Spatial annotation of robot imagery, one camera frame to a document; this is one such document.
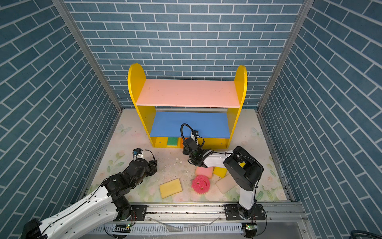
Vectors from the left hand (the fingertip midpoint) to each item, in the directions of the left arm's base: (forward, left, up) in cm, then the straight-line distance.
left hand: (155, 163), depth 81 cm
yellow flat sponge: (-10, -8, -9) cm, 16 cm away
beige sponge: (-9, -39, -9) cm, 41 cm away
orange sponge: (+16, -13, -6) cm, 21 cm away
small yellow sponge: (-2, -37, -8) cm, 38 cm away
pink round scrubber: (-10, -25, -6) cm, 27 cm away
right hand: (+15, -16, -4) cm, 22 cm away
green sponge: (+19, -7, -9) cm, 22 cm away
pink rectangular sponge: (-2, -28, -8) cm, 29 cm away
